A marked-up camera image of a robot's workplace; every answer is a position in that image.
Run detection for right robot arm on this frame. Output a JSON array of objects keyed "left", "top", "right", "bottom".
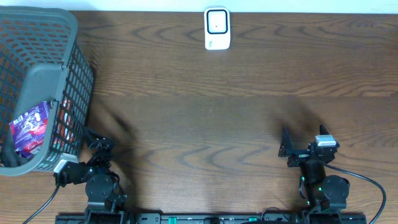
[{"left": 278, "top": 125, "right": 350, "bottom": 223}]

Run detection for purple snack packet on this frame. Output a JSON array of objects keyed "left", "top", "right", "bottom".
[{"left": 9, "top": 101, "right": 50, "bottom": 159}]

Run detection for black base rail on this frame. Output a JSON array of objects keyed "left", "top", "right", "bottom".
[{"left": 55, "top": 213, "right": 366, "bottom": 224}]

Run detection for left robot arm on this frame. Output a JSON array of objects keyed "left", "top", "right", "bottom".
[{"left": 54, "top": 127, "right": 134, "bottom": 224}]

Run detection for white barcode scanner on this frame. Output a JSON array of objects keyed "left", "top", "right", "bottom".
[{"left": 204, "top": 7, "right": 231, "bottom": 50}]

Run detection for grey plastic mesh basket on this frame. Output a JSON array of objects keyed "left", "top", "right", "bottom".
[{"left": 1, "top": 6, "right": 95, "bottom": 176}]

